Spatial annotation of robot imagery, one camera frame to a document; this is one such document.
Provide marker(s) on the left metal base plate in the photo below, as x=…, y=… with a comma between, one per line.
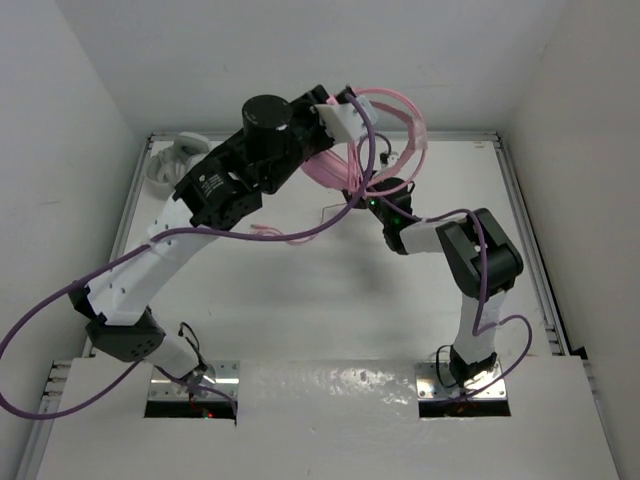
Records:
x=222, y=376

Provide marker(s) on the metal base plate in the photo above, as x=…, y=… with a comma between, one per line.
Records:
x=486, y=386
x=222, y=376

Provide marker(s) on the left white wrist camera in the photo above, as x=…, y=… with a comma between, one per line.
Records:
x=342, y=122

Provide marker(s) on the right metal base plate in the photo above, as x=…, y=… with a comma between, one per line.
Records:
x=486, y=386

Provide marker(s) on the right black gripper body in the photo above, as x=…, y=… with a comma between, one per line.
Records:
x=373, y=197

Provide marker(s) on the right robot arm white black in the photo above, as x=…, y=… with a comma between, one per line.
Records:
x=482, y=259

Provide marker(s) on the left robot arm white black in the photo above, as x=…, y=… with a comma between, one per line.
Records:
x=215, y=188

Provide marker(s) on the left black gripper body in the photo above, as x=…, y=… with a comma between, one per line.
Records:
x=304, y=132

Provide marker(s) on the pink headphones with cable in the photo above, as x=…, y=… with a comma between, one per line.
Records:
x=331, y=171

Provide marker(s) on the aluminium table frame rail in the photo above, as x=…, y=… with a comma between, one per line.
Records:
x=326, y=337

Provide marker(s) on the white grey headphones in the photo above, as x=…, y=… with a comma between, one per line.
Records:
x=169, y=165

